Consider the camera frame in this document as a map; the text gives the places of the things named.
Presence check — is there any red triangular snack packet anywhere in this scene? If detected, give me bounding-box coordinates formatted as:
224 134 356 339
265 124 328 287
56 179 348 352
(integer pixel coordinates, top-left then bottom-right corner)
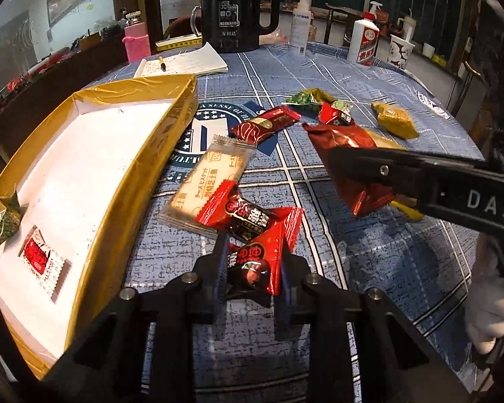
226 207 305 297

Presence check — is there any pink water bottle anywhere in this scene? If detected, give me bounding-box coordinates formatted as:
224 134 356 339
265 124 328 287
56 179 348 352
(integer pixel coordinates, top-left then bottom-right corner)
123 11 152 62

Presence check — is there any flat yellow box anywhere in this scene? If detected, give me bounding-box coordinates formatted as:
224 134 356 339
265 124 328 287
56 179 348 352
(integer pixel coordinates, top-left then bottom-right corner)
155 35 203 53

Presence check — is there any large dark red foil packet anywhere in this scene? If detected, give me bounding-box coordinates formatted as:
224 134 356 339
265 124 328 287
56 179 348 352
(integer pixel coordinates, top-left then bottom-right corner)
302 122 404 218

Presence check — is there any black electric kettle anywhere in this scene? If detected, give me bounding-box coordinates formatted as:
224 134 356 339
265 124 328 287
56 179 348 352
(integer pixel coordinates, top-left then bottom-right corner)
190 0 285 54

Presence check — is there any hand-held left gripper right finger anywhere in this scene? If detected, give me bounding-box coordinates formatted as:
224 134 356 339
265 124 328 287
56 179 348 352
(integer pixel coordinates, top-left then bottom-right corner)
275 254 475 403

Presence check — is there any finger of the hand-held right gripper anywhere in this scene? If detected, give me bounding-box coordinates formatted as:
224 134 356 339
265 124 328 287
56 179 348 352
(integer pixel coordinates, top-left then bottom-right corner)
328 147 494 204
396 194 427 213

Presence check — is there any green and gold snack packet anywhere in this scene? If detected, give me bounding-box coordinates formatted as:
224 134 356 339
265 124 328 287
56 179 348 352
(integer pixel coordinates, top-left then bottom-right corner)
283 88 337 113

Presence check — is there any dark red chocolate packet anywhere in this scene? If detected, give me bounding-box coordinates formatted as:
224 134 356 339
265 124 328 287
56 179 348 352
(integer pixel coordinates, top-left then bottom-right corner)
228 106 302 144

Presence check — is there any small red green-label packet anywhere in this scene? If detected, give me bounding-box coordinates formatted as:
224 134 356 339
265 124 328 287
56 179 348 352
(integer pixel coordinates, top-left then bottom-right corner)
318 101 356 127

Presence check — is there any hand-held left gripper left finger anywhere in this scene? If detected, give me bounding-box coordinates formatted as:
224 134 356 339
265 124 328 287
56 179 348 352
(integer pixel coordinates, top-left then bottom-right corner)
38 233 232 403

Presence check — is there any white printed mug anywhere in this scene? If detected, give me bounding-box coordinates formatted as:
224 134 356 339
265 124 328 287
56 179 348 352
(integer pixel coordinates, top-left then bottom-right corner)
387 34 416 70

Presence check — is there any red and white snack packet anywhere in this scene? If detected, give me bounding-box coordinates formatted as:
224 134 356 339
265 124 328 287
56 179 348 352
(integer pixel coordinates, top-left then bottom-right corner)
19 226 73 304

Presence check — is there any person's right hand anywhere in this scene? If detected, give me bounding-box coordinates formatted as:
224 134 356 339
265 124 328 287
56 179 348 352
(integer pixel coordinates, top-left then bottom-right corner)
465 233 504 355

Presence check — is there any white liquor bottle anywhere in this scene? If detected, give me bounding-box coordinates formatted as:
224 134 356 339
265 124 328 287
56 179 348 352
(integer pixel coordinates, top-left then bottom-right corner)
346 12 381 66

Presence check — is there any white notebook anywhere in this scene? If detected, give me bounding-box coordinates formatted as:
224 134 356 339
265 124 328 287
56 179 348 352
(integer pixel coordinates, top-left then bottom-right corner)
133 43 229 80

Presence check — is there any gold cardboard box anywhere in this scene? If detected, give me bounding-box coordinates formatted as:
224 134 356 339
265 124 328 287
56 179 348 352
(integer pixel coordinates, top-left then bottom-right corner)
0 73 199 380

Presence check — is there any red and black snack packet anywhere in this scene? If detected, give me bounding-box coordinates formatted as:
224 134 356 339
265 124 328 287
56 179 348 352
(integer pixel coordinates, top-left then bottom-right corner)
195 180 279 243

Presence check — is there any yellow snack packet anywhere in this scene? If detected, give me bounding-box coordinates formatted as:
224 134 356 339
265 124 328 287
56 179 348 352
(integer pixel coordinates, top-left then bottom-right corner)
387 198 423 222

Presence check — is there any blue checked tablecloth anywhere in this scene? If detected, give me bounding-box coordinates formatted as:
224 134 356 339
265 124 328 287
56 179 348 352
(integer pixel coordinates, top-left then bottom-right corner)
73 40 488 403

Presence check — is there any beige biscuit packet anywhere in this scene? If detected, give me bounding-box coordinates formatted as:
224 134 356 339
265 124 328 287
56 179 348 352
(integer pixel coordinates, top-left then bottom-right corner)
158 134 258 230

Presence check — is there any dark wooden sideboard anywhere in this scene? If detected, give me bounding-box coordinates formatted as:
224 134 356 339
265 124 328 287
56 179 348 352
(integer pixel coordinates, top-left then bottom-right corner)
0 29 132 143

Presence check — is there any clear spray bottle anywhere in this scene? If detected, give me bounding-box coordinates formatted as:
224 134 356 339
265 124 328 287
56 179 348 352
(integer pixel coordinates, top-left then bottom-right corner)
289 0 314 55

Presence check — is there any white tumbler with straw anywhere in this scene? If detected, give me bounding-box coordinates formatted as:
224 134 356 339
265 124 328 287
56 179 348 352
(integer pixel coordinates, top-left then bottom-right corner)
396 7 417 41

